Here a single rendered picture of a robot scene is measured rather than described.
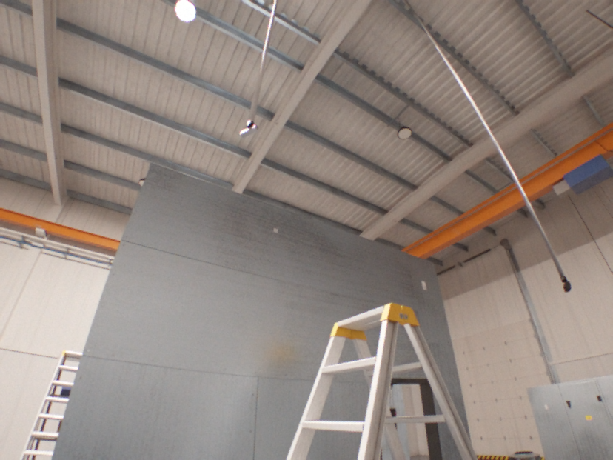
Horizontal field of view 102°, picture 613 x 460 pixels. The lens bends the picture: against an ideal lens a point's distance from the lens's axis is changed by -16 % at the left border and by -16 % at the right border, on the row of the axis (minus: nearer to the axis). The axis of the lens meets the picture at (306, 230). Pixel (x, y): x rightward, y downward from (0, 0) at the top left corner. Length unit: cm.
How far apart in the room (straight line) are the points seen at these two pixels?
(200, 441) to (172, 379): 30
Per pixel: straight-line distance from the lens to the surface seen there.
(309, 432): 131
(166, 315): 157
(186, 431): 155
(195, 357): 156
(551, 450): 796
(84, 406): 152
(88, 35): 786
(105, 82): 840
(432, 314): 276
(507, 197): 948
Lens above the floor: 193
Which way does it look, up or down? 33 degrees up
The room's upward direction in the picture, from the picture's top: straight up
